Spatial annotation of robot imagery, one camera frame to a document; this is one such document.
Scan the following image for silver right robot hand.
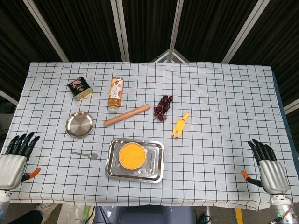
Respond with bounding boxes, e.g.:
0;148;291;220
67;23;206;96
241;138;290;195

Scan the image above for white checked tablecloth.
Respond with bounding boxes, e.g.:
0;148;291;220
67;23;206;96
0;61;299;210

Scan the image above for silver metal spoon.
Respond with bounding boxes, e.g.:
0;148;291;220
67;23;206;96
70;151;98;160

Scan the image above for yellow strap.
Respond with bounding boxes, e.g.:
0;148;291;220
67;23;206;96
235;207;243;224

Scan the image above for round stainless steel plate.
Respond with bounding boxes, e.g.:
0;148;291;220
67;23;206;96
65;111;94;139

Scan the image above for black luncheon meat tin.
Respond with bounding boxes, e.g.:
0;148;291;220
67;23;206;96
67;76;93;101

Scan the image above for juice bottle with label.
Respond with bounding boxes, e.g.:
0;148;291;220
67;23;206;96
107;76;125;113

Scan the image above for dark folding screen white frames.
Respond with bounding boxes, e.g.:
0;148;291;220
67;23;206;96
0;0;299;115

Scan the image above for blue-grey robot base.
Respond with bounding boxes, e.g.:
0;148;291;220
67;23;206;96
93;205;196;224

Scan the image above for rectangular stainless steel tray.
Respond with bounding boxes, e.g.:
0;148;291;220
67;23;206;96
104;137;164;184

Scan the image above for clear plastic bag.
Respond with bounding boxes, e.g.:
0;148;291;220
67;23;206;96
58;204;95;224

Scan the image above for yellow rubber chicken toy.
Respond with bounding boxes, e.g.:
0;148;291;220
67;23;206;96
171;112;190;140

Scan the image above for bunch of red grapes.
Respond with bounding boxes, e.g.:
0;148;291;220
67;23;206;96
153;94;174;122

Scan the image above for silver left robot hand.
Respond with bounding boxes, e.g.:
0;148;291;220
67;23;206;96
0;132;41;191

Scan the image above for wooden rolling pin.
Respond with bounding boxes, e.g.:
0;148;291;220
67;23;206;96
103;104;150;128

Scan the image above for bowl of orange powder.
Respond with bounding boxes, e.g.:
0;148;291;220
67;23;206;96
118;142;147;170

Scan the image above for light grey shoe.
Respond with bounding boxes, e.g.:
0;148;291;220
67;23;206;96
35;203;58;219

